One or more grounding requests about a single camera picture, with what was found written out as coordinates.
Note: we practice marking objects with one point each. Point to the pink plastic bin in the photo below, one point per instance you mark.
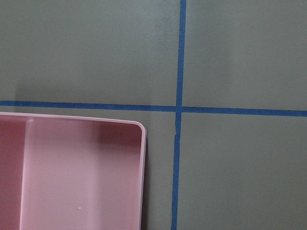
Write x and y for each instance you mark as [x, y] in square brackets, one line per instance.
[61, 172]

